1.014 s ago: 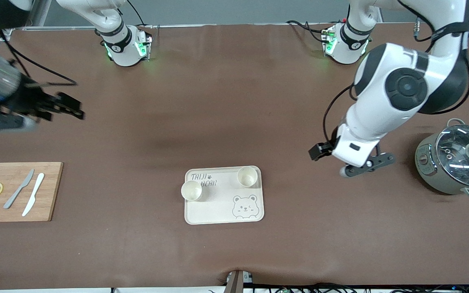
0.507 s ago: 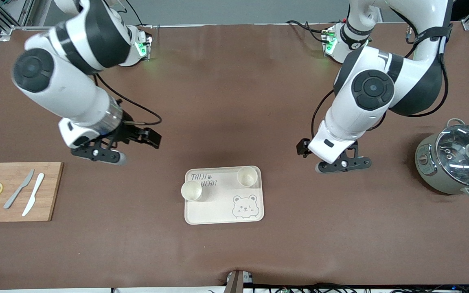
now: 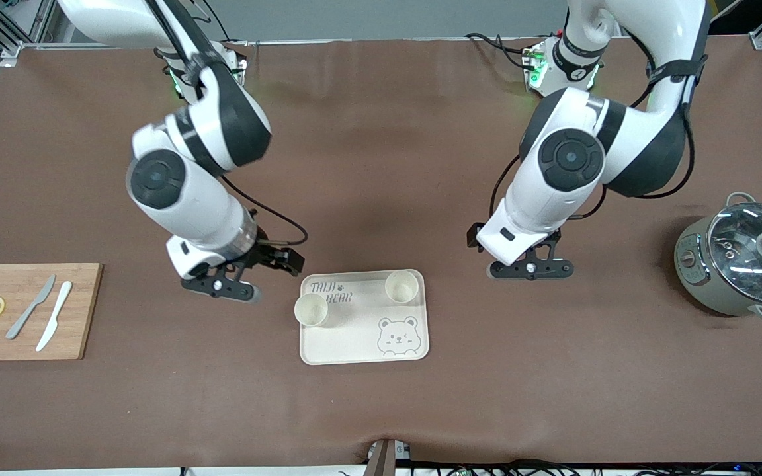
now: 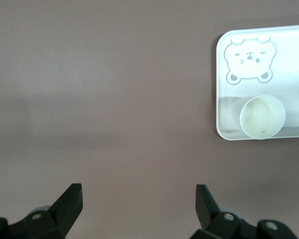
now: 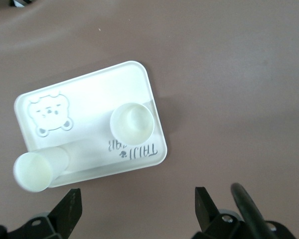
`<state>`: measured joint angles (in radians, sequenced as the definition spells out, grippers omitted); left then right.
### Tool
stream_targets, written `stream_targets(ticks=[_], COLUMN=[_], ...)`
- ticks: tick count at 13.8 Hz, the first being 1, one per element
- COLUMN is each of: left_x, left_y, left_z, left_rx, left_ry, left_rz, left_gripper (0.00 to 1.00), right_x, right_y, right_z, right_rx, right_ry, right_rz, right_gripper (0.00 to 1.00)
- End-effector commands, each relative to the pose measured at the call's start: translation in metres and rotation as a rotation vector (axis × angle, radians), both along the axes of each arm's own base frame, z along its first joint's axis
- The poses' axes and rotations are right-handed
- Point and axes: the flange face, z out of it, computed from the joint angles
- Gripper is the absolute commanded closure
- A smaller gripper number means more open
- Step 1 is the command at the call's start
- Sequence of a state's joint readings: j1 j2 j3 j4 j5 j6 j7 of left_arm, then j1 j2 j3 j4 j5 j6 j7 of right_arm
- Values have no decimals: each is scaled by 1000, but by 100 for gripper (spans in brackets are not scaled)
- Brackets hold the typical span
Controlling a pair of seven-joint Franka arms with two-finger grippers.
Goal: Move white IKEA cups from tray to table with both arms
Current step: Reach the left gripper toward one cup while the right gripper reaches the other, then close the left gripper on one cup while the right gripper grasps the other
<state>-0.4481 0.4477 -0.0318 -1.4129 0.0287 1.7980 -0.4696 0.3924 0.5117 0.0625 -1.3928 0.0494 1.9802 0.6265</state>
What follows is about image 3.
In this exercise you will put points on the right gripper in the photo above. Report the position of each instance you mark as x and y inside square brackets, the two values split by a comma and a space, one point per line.
[266, 253]

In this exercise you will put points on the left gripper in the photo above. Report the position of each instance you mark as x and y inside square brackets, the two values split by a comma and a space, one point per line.
[473, 235]

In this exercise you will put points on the white plastic cup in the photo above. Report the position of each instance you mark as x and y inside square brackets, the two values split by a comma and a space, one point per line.
[401, 287]
[311, 311]

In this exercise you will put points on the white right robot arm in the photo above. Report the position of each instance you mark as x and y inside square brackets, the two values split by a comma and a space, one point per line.
[156, 178]

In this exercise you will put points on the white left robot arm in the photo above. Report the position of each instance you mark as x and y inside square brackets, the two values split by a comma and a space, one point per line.
[573, 158]

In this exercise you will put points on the cream bear print tray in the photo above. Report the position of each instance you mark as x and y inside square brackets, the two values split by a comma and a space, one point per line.
[354, 337]

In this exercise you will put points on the bamboo cutting board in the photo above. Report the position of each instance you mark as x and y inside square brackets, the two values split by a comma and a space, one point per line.
[77, 317]

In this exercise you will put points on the pale green electric pot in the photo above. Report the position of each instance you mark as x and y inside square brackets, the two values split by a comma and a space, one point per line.
[698, 284]

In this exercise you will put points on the white plastic knife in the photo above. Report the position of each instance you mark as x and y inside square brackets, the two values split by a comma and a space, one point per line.
[46, 334]

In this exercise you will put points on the grey plastic knife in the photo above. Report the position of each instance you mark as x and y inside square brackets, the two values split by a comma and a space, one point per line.
[18, 324]

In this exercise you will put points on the glass pot lid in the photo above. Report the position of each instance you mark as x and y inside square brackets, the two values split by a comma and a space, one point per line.
[745, 251]

